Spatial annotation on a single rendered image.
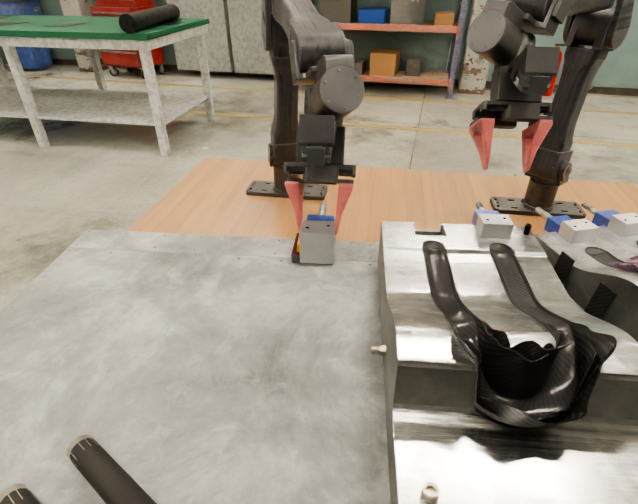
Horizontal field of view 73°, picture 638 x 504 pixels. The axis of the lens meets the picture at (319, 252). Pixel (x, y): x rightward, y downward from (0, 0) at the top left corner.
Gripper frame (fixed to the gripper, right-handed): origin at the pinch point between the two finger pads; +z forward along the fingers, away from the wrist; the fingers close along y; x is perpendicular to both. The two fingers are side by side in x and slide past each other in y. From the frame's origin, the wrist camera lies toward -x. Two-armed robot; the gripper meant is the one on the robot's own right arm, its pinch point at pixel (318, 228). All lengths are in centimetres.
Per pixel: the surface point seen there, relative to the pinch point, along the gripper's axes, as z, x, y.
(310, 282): 10.5, 12.4, -1.8
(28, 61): -193, 553, -472
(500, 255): 3.3, 7.5, 29.3
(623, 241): 1, 18, 55
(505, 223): -1.8, 10.1, 30.5
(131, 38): -113, 238, -153
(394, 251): 3.5, 6.7, 12.2
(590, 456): 20.6, -20.7, 30.1
